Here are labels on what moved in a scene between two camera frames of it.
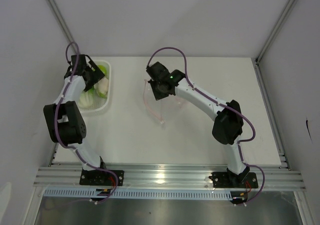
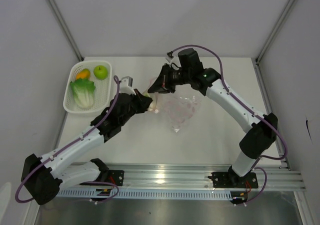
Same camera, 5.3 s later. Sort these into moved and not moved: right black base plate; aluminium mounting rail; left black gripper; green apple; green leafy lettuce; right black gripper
Moved: right black gripper; left black gripper
Not moved: green apple; right black base plate; green leafy lettuce; aluminium mounting rail
